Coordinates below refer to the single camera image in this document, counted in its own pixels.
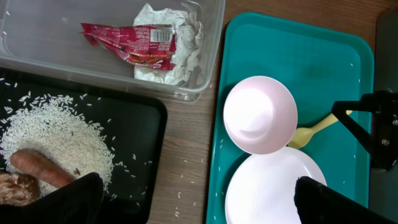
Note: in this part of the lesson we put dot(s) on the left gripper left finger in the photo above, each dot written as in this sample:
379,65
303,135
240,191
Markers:
78,202

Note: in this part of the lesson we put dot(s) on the grey dishwasher rack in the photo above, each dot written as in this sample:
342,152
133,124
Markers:
383,184

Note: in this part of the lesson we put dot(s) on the orange carrot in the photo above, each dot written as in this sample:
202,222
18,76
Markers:
37,165

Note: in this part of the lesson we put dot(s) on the white round plate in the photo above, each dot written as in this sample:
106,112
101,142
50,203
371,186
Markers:
262,188

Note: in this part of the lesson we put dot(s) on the clear plastic bin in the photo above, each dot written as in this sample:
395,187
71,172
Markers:
44,37

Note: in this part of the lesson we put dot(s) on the red snack wrapper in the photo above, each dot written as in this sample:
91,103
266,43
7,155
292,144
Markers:
151,46

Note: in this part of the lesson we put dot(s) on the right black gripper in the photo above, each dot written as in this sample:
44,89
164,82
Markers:
381,145

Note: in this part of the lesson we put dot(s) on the pink bowl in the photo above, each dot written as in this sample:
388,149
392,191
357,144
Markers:
260,115

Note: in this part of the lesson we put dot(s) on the black waste tray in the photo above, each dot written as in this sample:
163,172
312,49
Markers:
134,127

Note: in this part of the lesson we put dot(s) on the white tissue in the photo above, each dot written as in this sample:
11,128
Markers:
189,34

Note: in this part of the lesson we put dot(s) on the pile of white rice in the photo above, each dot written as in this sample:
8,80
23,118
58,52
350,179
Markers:
53,126

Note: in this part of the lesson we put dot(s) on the brown food scrap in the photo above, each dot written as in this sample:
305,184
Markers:
18,189

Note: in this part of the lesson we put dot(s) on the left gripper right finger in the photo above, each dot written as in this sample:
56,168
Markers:
317,203

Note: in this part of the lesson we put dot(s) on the yellow plastic spoon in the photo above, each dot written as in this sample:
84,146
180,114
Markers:
302,136

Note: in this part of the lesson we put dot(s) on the teal plastic tray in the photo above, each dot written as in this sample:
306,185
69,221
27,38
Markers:
319,67

